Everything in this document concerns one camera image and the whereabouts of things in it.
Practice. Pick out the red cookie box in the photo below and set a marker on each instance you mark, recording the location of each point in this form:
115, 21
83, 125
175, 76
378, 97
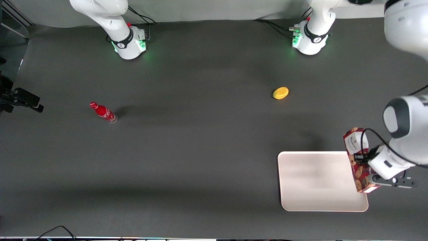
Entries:
359, 173

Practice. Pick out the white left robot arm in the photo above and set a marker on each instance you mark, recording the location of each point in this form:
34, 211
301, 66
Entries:
314, 36

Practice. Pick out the cream plastic tray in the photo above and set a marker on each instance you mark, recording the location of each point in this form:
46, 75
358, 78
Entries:
317, 180

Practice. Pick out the yellow lemon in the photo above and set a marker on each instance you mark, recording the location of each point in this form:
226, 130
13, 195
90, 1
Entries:
281, 93

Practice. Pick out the red cola bottle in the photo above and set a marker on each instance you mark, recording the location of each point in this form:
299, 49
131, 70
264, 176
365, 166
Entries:
103, 111

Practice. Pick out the aluminium frame profile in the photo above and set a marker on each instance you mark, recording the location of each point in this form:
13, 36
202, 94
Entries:
15, 15

